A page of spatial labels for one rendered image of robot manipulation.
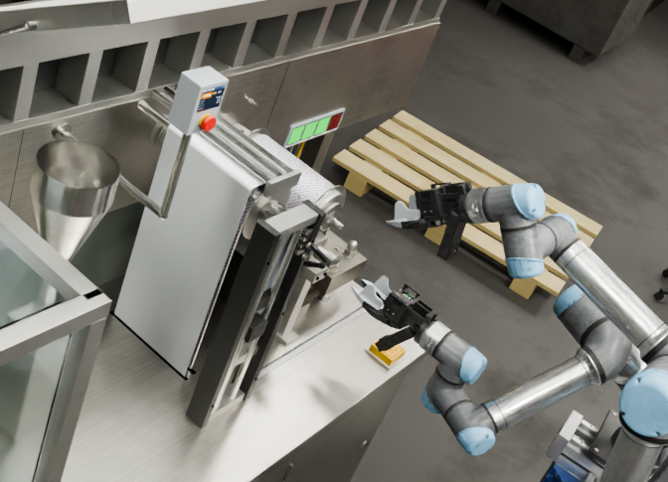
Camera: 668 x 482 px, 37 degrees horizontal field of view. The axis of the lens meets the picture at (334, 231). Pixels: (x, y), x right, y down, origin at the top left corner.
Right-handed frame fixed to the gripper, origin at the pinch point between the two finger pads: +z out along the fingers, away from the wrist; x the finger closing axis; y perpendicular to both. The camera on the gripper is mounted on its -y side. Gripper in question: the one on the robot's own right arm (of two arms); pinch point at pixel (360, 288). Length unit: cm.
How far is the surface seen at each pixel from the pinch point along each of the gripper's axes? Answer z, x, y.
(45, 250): 3, 104, 51
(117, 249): 46, 35, -9
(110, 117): 46, 48, 32
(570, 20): 148, -525, -83
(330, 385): -8.5, 12.3, -19.0
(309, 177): 20.0, 7.4, 22.2
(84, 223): 18, 80, 36
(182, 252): 24.0, 41.3, 9.7
